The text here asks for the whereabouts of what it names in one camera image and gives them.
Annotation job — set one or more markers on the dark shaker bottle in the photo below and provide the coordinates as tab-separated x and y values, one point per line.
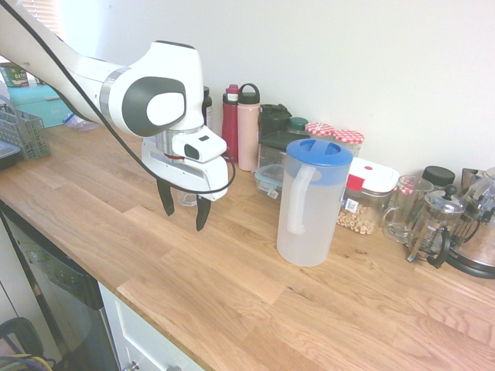
272	118

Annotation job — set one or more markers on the cereal container with white lid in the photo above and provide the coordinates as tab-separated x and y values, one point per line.
371	175

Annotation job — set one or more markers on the black dish tray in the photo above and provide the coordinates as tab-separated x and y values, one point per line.
5	158

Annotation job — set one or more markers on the glass French press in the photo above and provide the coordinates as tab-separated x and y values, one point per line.
433	224

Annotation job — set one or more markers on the pink water bottle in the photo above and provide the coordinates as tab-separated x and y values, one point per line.
247	135

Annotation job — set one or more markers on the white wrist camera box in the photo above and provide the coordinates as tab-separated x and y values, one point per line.
201	148

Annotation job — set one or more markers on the translucent pitcher with blue lid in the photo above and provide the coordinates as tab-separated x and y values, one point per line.
317	216

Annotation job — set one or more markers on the green oats tub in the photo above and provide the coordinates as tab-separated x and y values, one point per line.
15	77

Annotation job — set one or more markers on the grey cutlery basket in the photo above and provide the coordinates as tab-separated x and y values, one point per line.
31	135

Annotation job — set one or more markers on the jar with black lid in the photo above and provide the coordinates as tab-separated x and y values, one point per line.
439	174

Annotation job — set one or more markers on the red water bottle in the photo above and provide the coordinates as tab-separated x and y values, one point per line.
230	127

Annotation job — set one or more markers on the teal mat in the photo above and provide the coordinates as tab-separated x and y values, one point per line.
35	104

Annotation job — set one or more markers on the window blind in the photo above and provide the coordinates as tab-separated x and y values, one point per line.
54	15

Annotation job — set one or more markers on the jar with green lid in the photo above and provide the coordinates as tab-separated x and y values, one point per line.
298	124

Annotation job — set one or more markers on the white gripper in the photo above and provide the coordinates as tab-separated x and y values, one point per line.
193	175

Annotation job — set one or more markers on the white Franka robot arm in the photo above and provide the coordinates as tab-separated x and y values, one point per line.
154	77

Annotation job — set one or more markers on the white cabinet drawer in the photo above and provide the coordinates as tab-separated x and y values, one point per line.
143	336

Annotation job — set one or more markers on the clear glass mug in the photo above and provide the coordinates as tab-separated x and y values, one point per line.
402	216

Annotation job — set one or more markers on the stainless steel kettle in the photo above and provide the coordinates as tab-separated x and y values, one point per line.
479	247

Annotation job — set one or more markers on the clear container with dark lid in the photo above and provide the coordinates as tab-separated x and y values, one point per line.
276	141

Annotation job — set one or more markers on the black dishwasher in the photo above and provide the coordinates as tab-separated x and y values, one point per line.
65	293

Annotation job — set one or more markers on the clear drinking glass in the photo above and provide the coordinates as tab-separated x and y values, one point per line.
187	199

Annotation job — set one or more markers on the clear plastic bag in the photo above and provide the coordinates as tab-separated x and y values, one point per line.
81	123

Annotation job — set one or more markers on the glass container with teal lid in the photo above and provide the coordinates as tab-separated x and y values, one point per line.
268	175

